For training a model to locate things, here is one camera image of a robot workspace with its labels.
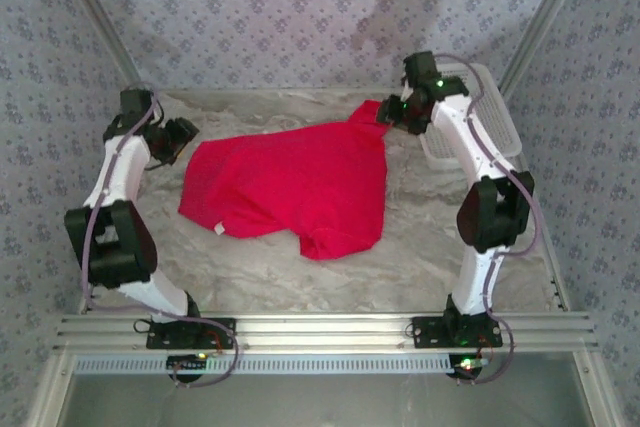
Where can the aluminium table side rail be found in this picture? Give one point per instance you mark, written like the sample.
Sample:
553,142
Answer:
556,282

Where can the white perforated plastic basket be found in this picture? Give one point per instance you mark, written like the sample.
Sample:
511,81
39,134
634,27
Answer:
495,117

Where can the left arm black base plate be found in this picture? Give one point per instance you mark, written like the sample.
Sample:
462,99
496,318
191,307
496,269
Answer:
157,339

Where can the right black controller board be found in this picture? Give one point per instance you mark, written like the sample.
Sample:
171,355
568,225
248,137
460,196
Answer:
462,372

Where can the aluminium frame post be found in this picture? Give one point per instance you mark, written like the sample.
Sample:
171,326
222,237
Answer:
107,22
542,22

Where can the black controller board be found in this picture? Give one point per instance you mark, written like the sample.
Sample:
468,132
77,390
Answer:
462,372
185,363

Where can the left black controller board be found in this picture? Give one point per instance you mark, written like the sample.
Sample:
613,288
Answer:
185,363

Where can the red t-shirt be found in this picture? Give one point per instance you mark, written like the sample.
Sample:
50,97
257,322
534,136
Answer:
285,177

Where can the aluminium mounting rail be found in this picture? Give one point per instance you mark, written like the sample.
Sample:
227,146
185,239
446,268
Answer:
325,332

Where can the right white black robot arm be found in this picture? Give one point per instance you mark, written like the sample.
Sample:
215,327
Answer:
470,147

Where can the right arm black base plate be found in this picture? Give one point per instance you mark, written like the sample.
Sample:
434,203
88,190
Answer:
425,337

